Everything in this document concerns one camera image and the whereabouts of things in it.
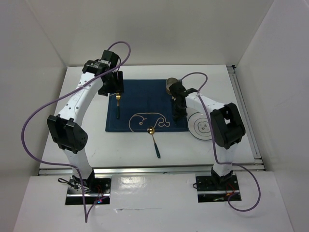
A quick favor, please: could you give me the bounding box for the gold fork green handle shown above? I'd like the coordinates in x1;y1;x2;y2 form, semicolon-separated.
116;93;121;119

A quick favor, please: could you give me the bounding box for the small metal cup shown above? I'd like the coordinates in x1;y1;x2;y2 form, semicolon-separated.
166;77;179;95

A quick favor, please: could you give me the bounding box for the blue whale placemat cloth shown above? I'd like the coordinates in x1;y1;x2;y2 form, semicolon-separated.
105;79;188;132

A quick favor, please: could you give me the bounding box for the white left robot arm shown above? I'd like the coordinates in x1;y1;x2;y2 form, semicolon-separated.
47;50;124;193

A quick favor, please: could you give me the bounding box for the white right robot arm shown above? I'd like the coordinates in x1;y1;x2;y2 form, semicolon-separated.
169;81;246;189

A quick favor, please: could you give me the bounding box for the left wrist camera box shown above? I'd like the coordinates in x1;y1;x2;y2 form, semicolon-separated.
98;59;111;66

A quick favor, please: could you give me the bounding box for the gold spoon green handle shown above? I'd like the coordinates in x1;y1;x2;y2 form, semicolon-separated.
147;126;161;159

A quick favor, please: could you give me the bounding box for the right side aluminium rail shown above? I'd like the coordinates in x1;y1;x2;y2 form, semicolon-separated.
226;65;265;170

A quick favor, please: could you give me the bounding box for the aluminium rail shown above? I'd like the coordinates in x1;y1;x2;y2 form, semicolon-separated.
226;65;265;170
38;163;266;175

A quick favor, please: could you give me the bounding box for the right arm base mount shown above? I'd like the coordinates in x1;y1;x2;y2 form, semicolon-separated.
192;174;242;203

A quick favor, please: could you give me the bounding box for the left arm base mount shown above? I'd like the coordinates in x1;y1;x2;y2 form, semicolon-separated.
58;177;112;205

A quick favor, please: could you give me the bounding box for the front aluminium rail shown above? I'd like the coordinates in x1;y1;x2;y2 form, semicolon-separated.
38;163;266;175

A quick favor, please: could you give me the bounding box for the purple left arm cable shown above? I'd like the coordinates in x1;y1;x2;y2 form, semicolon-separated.
21;41;132;223

